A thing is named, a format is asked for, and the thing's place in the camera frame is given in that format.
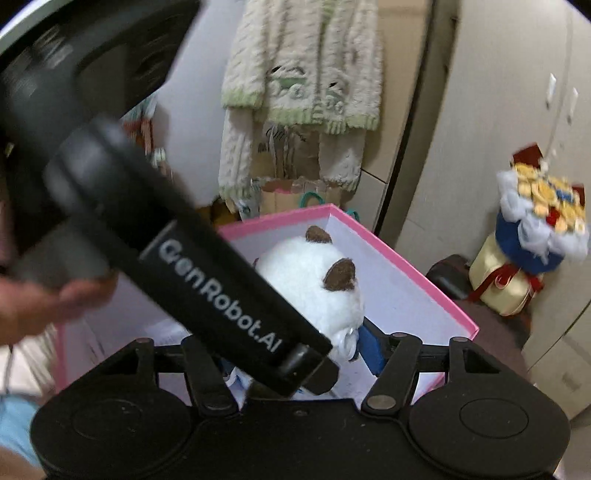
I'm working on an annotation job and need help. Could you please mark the cream knitted sweater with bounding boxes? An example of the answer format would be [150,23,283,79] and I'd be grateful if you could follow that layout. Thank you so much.
[217,0,386,204]

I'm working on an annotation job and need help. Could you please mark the flower bouquet in blue wrap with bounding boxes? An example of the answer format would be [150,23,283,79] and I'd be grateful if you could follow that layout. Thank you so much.
[495,143,591,287]

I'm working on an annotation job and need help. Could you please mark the person's left hand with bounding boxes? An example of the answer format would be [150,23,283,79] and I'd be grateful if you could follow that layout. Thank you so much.
[0,273,118,348]

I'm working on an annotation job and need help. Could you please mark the pink cardboard box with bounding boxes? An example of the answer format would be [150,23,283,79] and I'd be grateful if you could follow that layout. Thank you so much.
[55,203,481,402]

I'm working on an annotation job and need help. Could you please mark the white plush toy brown ears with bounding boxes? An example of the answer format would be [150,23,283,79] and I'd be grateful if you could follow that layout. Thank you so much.
[252,225,368,365]

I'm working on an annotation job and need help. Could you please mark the black stool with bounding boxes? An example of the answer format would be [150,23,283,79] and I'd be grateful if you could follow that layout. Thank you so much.
[425,254,482,302]

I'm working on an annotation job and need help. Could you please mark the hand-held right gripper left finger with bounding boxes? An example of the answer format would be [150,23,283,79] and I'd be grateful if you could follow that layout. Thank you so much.
[92,337,241,414]

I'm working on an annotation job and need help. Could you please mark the cream gift box red ribbon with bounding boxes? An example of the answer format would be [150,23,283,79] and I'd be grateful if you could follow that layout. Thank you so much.
[468,233,544,318]

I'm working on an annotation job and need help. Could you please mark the light blue cloth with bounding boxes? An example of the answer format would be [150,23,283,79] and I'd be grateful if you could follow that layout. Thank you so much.
[0,396,43,468]

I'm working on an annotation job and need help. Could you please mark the beige wardrobe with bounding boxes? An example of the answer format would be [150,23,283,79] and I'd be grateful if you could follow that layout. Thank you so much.
[374,0,591,421]

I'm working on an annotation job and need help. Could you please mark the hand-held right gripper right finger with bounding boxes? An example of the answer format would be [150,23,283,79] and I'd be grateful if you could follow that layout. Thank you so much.
[358,323,506,416]

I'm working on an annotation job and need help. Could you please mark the brown paper bag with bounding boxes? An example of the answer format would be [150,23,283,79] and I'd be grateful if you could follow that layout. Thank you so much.
[261,178,345,217]

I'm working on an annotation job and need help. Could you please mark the blue white tissue packet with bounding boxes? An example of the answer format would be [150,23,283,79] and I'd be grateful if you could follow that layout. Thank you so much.
[223,367,254,394]

